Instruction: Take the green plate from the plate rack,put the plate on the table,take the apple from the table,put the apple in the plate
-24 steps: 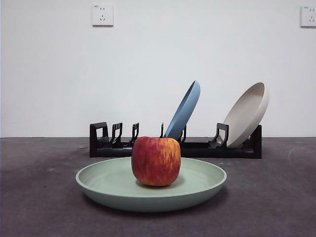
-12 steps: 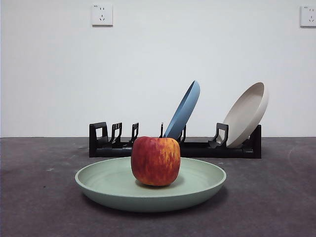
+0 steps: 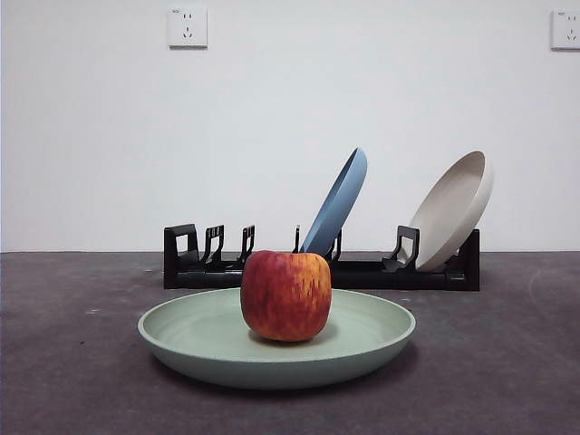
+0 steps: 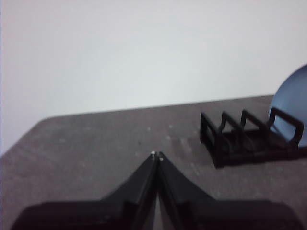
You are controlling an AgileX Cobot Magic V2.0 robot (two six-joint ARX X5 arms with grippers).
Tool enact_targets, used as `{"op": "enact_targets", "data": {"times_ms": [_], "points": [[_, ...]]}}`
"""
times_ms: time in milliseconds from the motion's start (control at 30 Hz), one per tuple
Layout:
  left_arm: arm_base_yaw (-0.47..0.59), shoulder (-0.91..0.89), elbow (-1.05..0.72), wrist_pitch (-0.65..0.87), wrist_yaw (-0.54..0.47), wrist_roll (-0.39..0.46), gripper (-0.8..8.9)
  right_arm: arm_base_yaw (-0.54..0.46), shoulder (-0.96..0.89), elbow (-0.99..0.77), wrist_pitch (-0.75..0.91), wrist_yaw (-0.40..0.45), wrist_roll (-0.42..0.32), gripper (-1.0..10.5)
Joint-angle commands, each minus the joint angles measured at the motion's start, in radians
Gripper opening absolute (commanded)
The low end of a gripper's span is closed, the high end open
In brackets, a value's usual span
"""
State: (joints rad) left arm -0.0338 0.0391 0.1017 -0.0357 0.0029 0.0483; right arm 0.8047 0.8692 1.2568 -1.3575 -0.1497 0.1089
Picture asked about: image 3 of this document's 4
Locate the red yellow apple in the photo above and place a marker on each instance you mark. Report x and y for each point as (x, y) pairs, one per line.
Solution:
(285, 294)

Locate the green plate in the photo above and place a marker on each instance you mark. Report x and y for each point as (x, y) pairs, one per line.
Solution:
(204, 335)

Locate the blue plate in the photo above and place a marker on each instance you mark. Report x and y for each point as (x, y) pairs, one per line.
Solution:
(337, 204)

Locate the black plate rack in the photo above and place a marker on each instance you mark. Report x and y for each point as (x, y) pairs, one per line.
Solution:
(385, 277)

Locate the beige plate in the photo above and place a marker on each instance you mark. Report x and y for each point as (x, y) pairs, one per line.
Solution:
(451, 213)

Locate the white wall socket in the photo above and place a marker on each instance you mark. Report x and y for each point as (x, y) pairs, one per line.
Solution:
(566, 29)
(188, 27)

